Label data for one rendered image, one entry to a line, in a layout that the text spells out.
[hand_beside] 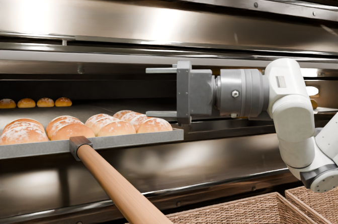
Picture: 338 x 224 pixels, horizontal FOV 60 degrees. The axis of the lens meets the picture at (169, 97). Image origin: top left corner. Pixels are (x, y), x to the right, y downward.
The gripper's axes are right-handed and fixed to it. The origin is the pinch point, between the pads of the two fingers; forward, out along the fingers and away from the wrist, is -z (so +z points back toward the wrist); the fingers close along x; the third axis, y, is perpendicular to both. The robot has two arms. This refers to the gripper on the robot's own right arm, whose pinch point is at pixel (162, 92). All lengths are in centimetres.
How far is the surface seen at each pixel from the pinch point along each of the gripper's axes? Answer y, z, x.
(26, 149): 0.3, -28.5, -12.0
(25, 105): -101, -97, -13
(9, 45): -10.1, -39.2, 10.8
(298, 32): -88, 49, 24
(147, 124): -18.0, -6.9, -9.1
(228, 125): -64, 17, -16
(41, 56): -13.8, -33.0, 8.3
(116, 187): 22.2, -1.9, -10.5
